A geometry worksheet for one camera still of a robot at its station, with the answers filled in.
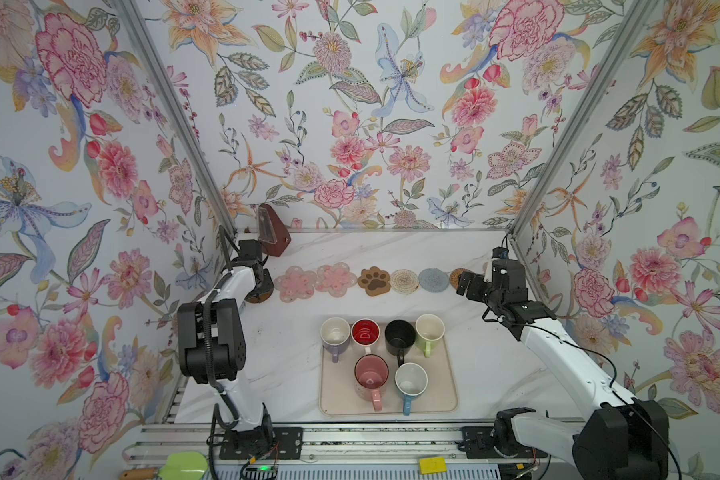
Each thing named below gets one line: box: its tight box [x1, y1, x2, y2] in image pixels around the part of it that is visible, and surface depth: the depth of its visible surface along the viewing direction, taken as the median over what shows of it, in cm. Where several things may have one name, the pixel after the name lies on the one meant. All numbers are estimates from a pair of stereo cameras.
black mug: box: [384, 319, 417, 367], surface depth 85 cm
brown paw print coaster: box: [357, 266, 391, 296], surface depth 109 cm
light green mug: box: [415, 313, 446, 358], surface depth 86 cm
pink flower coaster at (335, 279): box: [315, 262, 357, 298], surface depth 109 cm
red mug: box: [351, 318, 381, 355], surface depth 88 cm
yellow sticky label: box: [419, 457, 447, 475], surface depth 71 cm
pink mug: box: [354, 353, 390, 412], surface depth 78 cm
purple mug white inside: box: [320, 317, 351, 363], surface depth 88 cm
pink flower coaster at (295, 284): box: [274, 265, 317, 303], surface depth 108 cm
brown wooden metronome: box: [258, 203, 291, 257], surface depth 110 cm
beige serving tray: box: [319, 323, 458, 416], surface depth 84 cm
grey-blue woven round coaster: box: [418, 268, 450, 293], surface depth 109 cm
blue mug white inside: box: [394, 362, 429, 416], surface depth 78 cm
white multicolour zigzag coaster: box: [390, 269, 419, 295], surface depth 109 cm
